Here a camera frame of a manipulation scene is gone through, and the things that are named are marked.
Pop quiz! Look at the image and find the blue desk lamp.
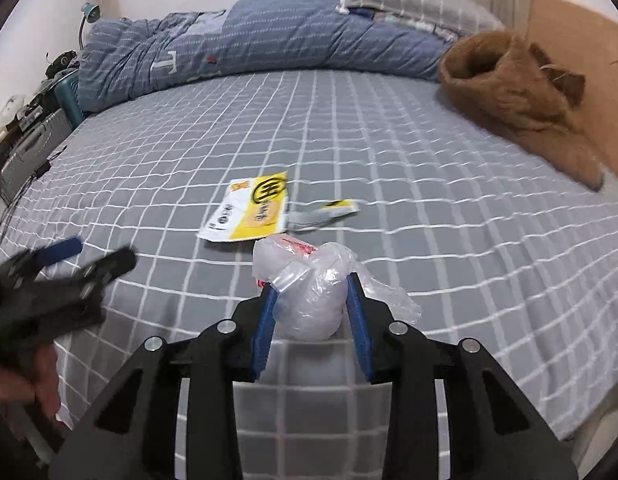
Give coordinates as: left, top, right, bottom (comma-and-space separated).
78, 2, 102, 51

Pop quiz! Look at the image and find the small yellow grey wrapper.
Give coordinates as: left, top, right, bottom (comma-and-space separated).
286, 199, 360, 233

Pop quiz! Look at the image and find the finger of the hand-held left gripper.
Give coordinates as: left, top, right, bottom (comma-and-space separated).
49, 246, 138, 293
9, 236, 84, 273

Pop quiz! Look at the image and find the black device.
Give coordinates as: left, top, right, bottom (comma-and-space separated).
44, 50, 80, 78

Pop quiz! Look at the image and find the brown fleece garment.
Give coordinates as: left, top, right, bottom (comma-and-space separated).
438, 30, 606, 192

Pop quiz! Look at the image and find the grey suitcase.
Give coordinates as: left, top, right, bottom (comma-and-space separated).
0, 107, 72, 206

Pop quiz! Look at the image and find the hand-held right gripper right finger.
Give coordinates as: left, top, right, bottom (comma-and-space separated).
345, 271, 580, 480

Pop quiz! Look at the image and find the person's left hand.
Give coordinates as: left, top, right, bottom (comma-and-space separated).
0, 347, 62, 421

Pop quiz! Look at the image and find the blue striped quilt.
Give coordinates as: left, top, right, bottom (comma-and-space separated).
79, 0, 460, 113

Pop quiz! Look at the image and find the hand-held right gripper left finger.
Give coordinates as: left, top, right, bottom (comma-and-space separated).
49, 285, 282, 480

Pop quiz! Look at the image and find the white round object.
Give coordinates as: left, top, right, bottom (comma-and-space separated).
0, 95, 27, 126

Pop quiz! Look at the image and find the dark patterned cloth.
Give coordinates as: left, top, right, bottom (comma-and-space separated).
529, 42, 587, 108

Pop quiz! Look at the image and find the large yellow white wrapper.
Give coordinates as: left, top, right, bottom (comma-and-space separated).
198, 171, 290, 243

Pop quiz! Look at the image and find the wooden headboard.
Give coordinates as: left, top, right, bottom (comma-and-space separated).
526, 0, 618, 186

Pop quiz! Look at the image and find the black cable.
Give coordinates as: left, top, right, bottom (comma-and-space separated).
0, 145, 70, 241

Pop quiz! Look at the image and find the translucent plastic bag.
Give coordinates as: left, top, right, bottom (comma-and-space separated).
252, 232, 422, 342

